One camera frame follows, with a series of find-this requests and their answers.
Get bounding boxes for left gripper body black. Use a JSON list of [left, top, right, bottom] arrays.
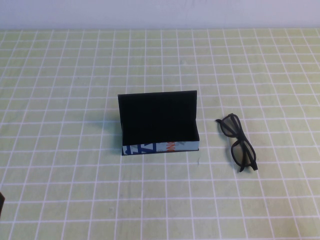
[[0, 191, 6, 221]]

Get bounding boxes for green checked tablecloth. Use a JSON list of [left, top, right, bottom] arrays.
[[0, 27, 320, 240]]

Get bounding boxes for black framed glasses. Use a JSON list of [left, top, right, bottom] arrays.
[[215, 112, 259, 173]]

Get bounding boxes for black glasses case printed side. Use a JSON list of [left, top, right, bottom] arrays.
[[117, 90, 201, 156]]

